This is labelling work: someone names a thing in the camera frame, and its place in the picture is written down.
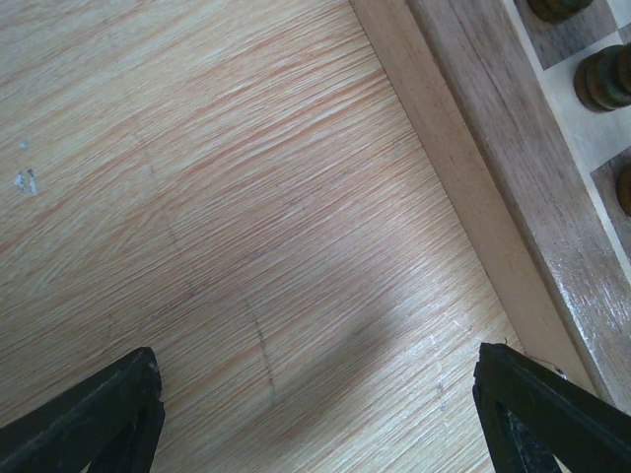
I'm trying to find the dark rook piece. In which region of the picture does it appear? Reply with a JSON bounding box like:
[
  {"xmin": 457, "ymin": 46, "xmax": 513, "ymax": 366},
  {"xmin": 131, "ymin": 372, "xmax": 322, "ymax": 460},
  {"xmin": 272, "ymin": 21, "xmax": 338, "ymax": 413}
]
[{"xmin": 573, "ymin": 43, "xmax": 630, "ymax": 113}]

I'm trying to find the wooden chess board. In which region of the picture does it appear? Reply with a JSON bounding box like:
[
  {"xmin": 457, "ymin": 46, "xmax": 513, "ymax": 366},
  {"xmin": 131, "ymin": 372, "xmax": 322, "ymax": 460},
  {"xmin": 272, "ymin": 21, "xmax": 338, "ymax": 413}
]
[{"xmin": 353, "ymin": 1, "xmax": 630, "ymax": 410}]

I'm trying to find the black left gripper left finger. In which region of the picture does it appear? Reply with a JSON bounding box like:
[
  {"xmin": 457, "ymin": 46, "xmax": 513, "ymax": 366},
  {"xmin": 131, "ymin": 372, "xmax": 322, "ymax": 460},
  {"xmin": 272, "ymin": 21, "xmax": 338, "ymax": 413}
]
[{"xmin": 1, "ymin": 347, "xmax": 166, "ymax": 472}]

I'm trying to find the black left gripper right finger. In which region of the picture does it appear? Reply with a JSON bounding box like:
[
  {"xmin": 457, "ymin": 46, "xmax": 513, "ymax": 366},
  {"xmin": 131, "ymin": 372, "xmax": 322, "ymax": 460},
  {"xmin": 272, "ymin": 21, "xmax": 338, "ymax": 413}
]
[{"xmin": 472, "ymin": 343, "xmax": 630, "ymax": 472}]

